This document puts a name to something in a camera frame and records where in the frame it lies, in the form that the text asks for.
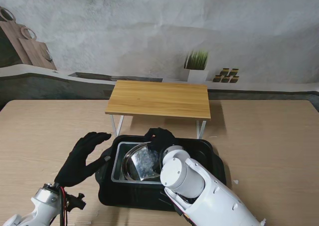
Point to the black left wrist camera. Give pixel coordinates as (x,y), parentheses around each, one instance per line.
(77,202)

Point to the printed kitchen scene backdrop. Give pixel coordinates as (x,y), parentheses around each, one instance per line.
(149,36)

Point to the silver rectangular baking pan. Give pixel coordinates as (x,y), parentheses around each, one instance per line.
(118,161)

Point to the wooden shelf with white legs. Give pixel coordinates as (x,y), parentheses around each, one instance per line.
(159,98)

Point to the oval stainless steel tray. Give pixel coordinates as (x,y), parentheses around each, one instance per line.
(139,161)

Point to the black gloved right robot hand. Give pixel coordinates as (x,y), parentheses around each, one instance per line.
(162,138)

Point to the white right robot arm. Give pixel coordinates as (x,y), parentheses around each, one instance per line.
(199,191)

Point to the large black baking tray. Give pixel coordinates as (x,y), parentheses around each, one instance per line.
(129,196)

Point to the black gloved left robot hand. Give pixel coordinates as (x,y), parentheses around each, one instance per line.
(74,163)

